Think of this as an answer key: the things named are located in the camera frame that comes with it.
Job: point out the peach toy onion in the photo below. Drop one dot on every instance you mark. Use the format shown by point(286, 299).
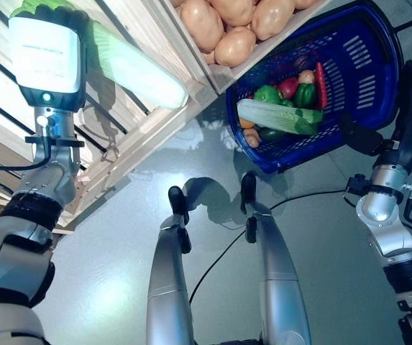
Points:
point(306, 76)

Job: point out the black left robot foot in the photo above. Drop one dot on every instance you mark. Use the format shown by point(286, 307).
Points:
point(177, 201)

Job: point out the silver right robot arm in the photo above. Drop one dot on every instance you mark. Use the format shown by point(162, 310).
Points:
point(382, 208)

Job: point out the tan toy potato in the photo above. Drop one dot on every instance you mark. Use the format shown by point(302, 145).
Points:
point(252, 136)

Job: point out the dark green toy cucumber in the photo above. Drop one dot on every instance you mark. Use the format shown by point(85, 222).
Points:
point(271, 133)

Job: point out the pale wooden slatted crate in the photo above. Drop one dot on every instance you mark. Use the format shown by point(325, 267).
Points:
point(155, 118)

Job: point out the green toy lettuce head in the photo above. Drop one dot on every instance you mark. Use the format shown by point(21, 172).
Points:
point(266, 94)

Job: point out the dark red toy pepper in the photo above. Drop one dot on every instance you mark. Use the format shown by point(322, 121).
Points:
point(287, 88)

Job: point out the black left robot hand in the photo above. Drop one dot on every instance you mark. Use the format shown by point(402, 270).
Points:
point(44, 54)

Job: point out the wooden potato crate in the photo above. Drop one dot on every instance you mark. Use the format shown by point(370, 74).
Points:
point(223, 81)

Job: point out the small green toy pepper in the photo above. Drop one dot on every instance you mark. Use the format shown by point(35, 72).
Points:
point(286, 103)

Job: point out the blue plastic shopping basket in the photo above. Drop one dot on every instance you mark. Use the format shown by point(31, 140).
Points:
point(371, 54)

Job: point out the red toy chili pepper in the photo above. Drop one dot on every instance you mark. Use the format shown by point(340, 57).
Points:
point(321, 86)

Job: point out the orange toy fruit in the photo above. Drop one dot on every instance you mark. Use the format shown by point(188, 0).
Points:
point(246, 123)

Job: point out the green white napa cabbage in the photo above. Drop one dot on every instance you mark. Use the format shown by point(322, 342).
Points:
point(279, 116)
point(137, 72)

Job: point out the brown potato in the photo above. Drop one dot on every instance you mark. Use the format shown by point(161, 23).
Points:
point(234, 46)
point(272, 18)
point(232, 10)
point(306, 3)
point(202, 25)

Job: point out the black right robot foot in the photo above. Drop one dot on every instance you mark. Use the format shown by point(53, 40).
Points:
point(248, 192)

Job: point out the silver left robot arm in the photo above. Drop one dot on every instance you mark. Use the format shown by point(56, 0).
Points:
point(47, 179)

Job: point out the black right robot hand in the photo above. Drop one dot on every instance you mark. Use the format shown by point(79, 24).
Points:
point(410, 143)

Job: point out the green toy bell pepper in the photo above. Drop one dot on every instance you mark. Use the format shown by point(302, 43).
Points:
point(304, 95)

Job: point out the black robot foot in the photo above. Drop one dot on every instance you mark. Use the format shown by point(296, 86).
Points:
point(248, 192)
point(177, 201)

